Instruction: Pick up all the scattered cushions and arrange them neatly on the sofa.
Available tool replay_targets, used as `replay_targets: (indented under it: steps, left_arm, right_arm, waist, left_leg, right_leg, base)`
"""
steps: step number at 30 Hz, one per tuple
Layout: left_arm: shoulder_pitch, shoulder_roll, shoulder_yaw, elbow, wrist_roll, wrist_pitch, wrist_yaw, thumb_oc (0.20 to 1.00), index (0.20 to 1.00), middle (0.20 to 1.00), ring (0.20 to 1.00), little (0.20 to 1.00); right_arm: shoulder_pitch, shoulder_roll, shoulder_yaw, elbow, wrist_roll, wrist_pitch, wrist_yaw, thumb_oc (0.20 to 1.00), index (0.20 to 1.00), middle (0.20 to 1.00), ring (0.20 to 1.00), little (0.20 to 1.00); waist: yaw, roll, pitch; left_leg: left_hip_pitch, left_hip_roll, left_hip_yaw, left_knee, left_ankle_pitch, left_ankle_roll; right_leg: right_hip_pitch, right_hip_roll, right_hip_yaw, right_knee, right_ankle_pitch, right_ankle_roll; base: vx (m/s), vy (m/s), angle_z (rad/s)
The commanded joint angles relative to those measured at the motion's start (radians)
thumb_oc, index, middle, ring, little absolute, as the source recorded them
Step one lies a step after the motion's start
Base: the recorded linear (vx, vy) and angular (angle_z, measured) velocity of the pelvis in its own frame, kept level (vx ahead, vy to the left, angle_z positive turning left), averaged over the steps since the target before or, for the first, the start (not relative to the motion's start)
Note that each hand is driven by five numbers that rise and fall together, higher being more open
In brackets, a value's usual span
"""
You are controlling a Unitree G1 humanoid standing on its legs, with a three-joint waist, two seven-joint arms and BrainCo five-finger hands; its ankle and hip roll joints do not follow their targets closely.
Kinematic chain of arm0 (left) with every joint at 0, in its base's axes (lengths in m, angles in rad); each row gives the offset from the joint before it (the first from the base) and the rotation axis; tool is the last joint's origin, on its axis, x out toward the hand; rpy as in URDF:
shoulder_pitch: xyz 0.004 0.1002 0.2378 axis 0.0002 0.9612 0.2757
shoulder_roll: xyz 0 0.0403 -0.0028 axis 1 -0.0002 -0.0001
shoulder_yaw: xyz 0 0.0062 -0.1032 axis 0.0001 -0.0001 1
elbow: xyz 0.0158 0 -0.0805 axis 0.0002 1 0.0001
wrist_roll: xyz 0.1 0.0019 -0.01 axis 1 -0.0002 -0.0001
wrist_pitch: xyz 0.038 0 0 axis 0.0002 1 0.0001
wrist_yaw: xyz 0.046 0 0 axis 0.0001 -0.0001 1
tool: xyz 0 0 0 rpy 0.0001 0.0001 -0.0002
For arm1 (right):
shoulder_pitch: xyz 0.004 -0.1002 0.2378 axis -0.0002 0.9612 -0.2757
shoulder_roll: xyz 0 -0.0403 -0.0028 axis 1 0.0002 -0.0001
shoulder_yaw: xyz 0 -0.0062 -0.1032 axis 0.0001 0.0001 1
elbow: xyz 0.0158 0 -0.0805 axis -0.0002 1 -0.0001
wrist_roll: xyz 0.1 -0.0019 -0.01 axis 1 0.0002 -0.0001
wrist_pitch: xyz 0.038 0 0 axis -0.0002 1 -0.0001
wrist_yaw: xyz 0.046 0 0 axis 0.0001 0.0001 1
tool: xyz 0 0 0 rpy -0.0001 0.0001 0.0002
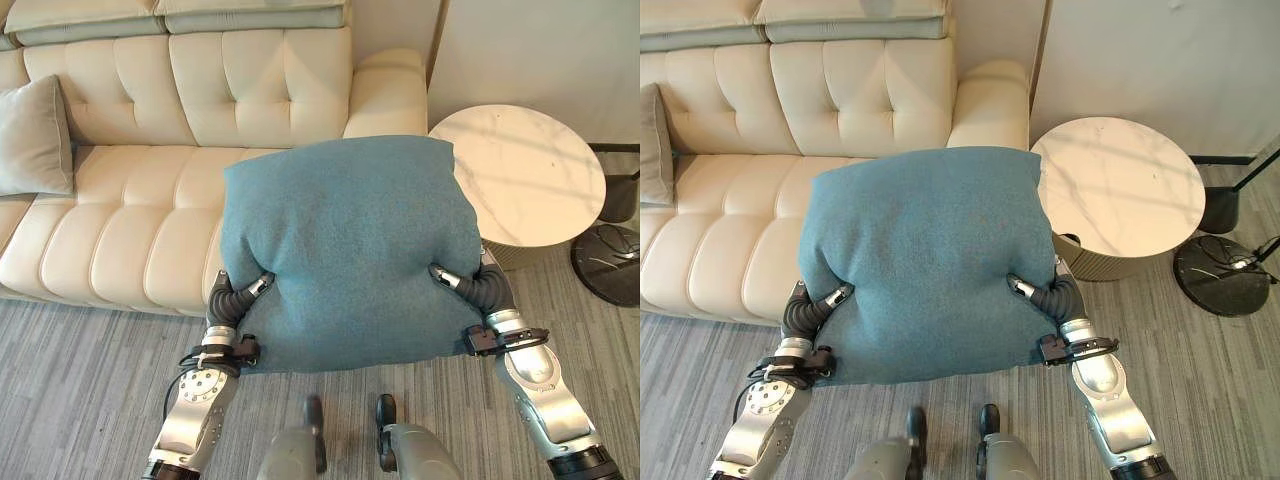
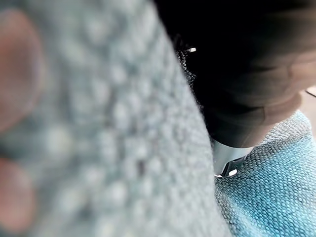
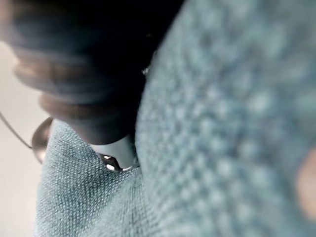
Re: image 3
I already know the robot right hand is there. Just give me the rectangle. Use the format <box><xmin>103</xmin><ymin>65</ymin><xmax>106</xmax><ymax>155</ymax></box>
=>
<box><xmin>0</xmin><ymin>0</ymin><xmax>188</xmax><ymax>172</ymax></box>

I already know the light blue woven cushion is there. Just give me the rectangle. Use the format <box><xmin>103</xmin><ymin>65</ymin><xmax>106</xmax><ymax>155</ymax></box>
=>
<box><xmin>33</xmin><ymin>0</ymin><xmax>316</xmax><ymax>237</ymax></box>

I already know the thin dark cable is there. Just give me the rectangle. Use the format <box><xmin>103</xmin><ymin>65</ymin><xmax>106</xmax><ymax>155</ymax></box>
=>
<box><xmin>0</xmin><ymin>111</ymin><xmax>34</xmax><ymax>150</ymax></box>

